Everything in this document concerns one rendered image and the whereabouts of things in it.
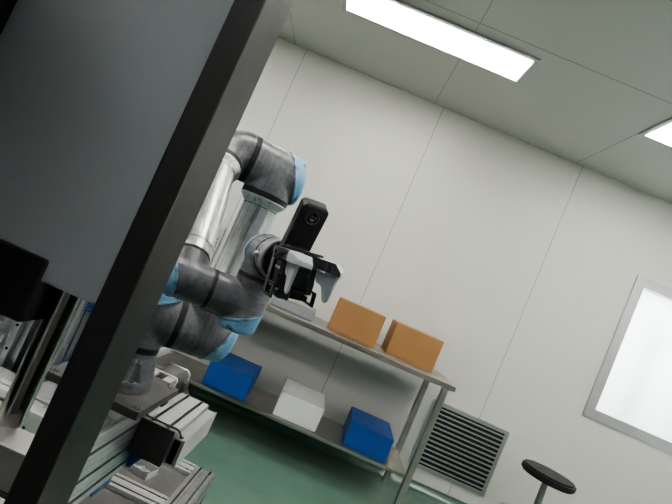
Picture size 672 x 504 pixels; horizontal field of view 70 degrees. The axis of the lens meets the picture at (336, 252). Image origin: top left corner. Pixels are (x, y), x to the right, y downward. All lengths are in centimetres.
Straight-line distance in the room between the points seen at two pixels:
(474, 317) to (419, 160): 129
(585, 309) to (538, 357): 52
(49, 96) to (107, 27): 5
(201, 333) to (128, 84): 87
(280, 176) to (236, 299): 37
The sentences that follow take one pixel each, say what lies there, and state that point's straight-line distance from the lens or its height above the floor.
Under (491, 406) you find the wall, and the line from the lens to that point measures 404.
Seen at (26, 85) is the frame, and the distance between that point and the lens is 36.
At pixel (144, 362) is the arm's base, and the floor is 89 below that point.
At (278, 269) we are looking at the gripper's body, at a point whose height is 120.
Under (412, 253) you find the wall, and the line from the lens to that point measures 379.
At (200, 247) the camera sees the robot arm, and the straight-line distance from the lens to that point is 91.
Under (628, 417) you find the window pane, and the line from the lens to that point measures 452.
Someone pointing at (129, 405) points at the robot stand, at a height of 82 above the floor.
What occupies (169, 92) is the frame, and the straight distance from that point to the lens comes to 32.
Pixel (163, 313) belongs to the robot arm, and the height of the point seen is 100.
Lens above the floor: 123
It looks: 3 degrees up
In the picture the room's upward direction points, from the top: 23 degrees clockwise
